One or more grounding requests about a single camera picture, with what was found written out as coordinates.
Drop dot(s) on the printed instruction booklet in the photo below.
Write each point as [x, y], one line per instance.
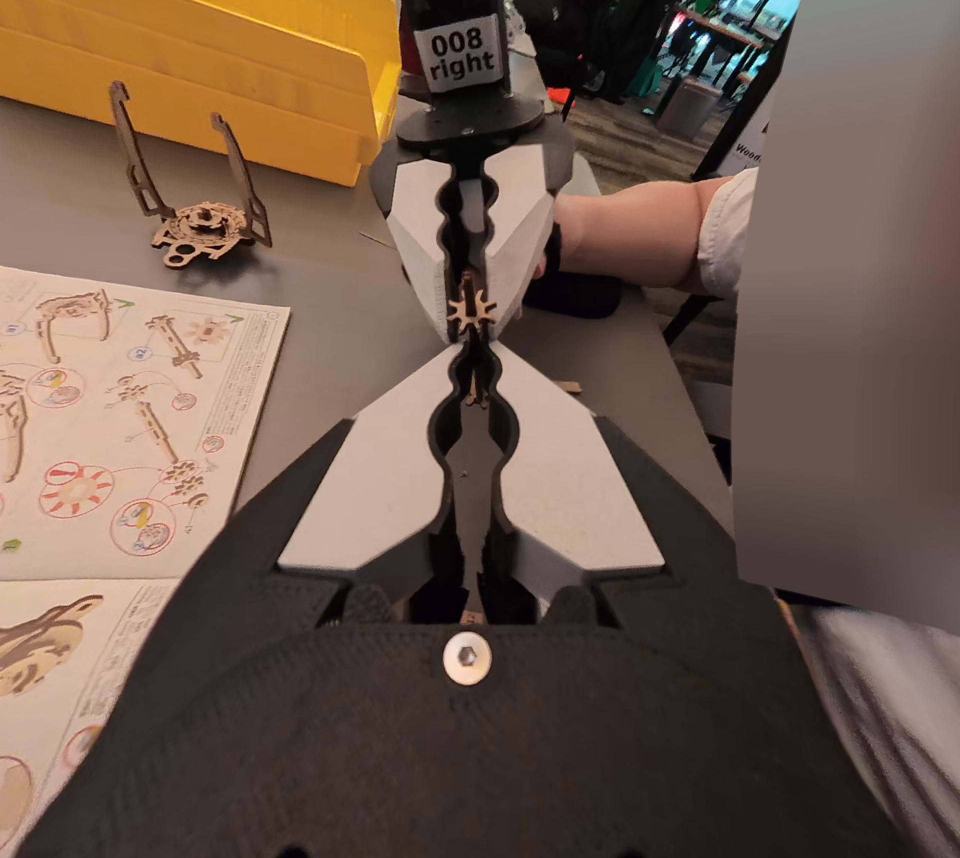
[112, 378]

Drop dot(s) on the person's right forearm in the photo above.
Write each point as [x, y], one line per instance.
[712, 228]

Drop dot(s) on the small wooden gear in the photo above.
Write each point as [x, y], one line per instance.
[472, 315]

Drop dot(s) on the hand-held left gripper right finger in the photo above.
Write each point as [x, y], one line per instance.
[570, 498]

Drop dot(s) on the white sign board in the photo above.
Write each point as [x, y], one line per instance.
[739, 153]

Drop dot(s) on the person's right hand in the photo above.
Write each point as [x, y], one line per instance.
[607, 235]

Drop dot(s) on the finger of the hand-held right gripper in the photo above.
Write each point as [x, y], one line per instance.
[521, 220]
[416, 220]

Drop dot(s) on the background desk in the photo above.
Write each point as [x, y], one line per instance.
[720, 25]

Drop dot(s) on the grey waste bin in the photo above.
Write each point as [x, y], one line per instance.
[686, 108]

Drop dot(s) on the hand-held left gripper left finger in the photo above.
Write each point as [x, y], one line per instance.
[360, 498]

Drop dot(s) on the black sign stand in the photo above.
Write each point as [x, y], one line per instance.
[757, 22]

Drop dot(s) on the small wooden offcut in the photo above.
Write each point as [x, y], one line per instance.
[571, 387]

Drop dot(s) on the wooden model base with arms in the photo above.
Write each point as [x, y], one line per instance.
[202, 226]

